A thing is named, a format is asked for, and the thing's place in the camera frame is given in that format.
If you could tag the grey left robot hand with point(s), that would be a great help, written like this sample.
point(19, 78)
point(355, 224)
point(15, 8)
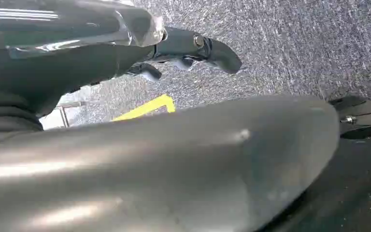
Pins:
point(172, 166)

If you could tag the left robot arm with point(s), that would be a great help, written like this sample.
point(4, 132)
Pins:
point(3, 115)

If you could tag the yellow floor tape mark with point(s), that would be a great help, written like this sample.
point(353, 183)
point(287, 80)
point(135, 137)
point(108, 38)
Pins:
point(147, 109)

